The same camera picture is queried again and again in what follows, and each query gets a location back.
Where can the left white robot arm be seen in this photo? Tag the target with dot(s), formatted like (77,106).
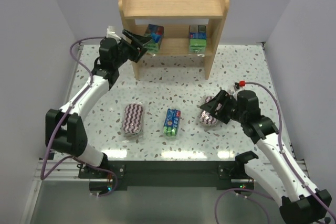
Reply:
(64,127)

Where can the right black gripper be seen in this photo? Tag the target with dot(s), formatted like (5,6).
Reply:
(223,108)

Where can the wooden two-tier shelf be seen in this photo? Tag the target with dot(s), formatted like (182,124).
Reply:
(176,16)

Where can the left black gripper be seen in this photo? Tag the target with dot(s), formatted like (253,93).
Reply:
(132,48)

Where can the green sponge pack white label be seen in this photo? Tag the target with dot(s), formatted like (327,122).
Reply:
(197,39)

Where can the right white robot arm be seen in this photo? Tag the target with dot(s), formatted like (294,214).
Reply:
(298,198)

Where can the purple wavy sponge pack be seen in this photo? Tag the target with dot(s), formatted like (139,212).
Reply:
(206,120)
(132,123)

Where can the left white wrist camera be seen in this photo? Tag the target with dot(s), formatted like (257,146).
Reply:
(111,33)

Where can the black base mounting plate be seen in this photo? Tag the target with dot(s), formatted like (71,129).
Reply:
(221,175)

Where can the green sponge pack dark label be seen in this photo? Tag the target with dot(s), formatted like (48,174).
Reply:
(156,33)

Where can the green heavy duty sponge pack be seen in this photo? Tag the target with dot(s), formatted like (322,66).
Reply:
(171,123)

